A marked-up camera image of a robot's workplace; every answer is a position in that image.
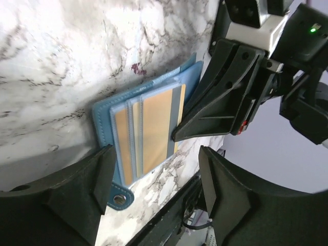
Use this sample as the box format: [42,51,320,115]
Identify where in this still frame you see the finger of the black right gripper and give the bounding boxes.
[172,38,265,142]

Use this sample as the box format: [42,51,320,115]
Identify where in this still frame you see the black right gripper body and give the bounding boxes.
[231,58,283,135]

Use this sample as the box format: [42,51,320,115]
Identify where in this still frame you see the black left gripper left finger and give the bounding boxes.
[1,145,116,245]

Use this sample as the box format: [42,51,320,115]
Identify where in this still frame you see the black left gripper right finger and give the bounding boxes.
[198,146,327,245]

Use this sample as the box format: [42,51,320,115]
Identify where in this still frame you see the gold credit card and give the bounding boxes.
[110,83,186,186]

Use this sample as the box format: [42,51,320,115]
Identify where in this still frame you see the blue leather card holder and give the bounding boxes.
[92,54,203,211]

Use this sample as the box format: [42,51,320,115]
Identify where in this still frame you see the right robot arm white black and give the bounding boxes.
[172,1,327,145]

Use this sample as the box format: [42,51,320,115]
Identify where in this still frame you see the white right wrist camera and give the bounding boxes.
[225,0,293,56]

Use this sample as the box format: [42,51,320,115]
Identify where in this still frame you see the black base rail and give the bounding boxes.
[127,172,207,245]

